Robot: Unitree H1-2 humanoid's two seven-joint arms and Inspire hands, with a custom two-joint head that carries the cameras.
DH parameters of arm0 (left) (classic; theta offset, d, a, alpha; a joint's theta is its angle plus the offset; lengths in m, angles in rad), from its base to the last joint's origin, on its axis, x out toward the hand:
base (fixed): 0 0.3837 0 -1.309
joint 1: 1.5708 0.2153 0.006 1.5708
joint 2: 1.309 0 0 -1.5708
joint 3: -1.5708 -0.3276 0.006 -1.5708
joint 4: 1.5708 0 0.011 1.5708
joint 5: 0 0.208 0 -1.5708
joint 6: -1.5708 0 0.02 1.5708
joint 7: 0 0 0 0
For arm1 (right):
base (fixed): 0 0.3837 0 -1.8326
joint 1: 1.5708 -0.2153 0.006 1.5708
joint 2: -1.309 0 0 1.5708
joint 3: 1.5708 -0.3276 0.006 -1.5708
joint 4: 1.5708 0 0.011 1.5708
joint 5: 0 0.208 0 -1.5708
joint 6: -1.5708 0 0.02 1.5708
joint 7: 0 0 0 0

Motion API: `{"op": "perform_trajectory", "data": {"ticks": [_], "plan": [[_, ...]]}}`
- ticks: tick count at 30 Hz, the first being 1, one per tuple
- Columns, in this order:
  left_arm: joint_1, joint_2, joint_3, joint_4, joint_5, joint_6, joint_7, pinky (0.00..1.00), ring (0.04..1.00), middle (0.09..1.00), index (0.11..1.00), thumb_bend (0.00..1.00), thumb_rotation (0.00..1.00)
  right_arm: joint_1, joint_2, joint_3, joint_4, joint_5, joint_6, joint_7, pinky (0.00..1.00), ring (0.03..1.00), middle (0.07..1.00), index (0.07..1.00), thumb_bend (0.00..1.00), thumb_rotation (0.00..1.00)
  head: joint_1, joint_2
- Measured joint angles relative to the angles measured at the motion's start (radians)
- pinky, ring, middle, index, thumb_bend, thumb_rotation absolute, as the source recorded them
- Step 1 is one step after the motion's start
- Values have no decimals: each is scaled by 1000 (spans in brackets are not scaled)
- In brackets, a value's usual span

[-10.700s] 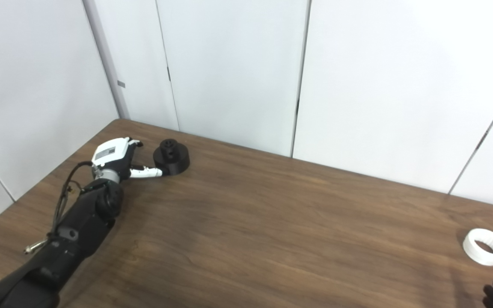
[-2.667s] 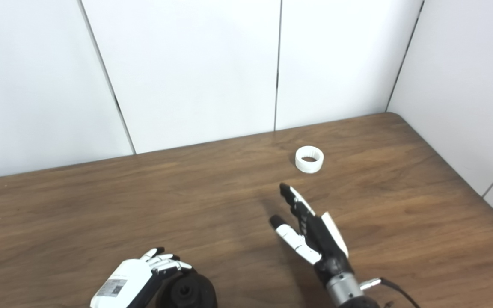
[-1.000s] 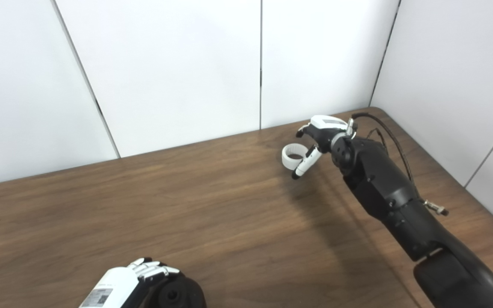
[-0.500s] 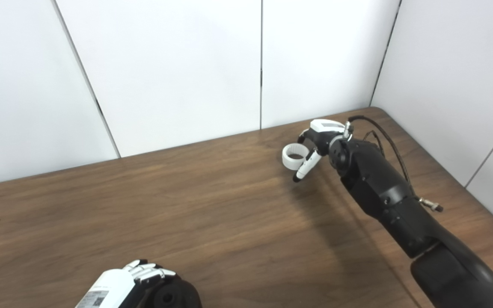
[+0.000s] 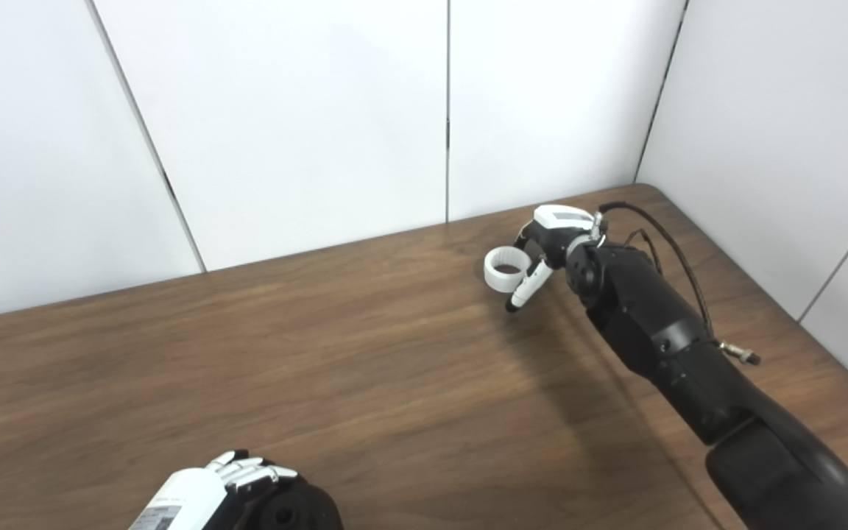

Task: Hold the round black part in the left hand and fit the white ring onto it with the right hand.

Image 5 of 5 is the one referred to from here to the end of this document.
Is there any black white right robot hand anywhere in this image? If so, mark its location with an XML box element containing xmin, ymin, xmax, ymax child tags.
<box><xmin>505</xmin><ymin>205</ymin><xmax>605</xmax><ymax>314</ymax></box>

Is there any white plastic ring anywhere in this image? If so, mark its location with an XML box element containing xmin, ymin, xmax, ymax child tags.
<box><xmin>484</xmin><ymin>247</ymin><xmax>532</xmax><ymax>294</ymax></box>

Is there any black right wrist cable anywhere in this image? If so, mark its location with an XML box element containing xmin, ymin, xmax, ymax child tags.
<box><xmin>597</xmin><ymin>201</ymin><xmax>762</xmax><ymax>367</ymax></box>

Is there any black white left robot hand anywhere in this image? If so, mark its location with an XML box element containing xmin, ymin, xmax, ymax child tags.
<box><xmin>128</xmin><ymin>450</ymin><xmax>300</xmax><ymax>530</ymax></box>

